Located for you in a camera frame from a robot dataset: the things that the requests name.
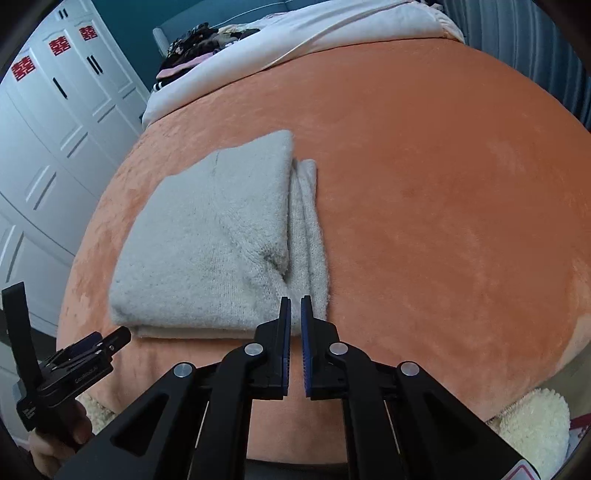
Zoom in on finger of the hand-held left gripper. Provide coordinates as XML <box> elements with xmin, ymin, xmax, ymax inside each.
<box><xmin>55</xmin><ymin>331</ymin><xmax>105</xmax><ymax>366</ymax></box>
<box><xmin>95</xmin><ymin>326</ymin><xmax>132</xmax><ymax>354</ymax></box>

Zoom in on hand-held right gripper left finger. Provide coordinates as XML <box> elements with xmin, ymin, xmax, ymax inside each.
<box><xmin>54</xmin><ymin>295</ymin><xmax>293</xmax><ymax>480</ymax></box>

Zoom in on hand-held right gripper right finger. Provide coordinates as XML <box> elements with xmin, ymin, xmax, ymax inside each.
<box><xmin>300</xmin><ymin>295</ymin><xmax>541</xmax><ymax>480</ymax></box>

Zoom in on beige knit sweater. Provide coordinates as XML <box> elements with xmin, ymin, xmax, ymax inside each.
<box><xmin>108</xmin><ymin>129</ymin><xmax>331</xmax><ymax>341</ymax></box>

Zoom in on pile of dark clothes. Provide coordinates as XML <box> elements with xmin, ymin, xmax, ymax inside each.
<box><xmin>154</xmin><ymin>23</ymin><xmax>262</xmax><ymax>93</ymax></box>

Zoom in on person's left hand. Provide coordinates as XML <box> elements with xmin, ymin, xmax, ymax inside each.
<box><xmin>28</xmin><ymin>401</ymin><xmax>94</xmax><ymax>479</ymax></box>

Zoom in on orange plush blanket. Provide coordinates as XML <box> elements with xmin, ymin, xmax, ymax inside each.
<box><xmin>55</xmin><ymin>37</ymin><xmax>591</xmax><ymax>462</ymax></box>

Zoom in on white wardrobe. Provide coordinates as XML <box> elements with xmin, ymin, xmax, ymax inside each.
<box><xmin>0</xmin><ymin>0</ymin><xmax>151</xmax><ymax>337</ymax></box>

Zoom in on cream fluffy blanket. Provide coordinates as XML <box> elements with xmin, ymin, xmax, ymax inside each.
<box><xmin>76</xmin><ymin>387</ymin><xmax>572</xmax><ymax>479</ymax></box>

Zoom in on red and white box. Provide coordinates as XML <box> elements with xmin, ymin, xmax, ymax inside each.
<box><xmin>568</xmin><ymin>411</ymin><xmax>587</xmax><ymax>446</ymax></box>

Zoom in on white quilt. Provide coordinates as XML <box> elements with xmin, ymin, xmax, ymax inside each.
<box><xmin>141</xmin><ymin>0</ymin><xmax>467</xmax><ymax>127</ymax></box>

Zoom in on teal bed headboard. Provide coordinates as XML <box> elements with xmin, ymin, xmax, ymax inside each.
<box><xmin>152</xmin><ymin>0</ymin><xmax>333</xmax><ymax>51</ymax></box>

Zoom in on grey striped curtain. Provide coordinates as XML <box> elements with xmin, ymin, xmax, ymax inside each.
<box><xmin>441</xmin><ymin>0</ymin><xmax>591</xmax><ymax>132</ymax></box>

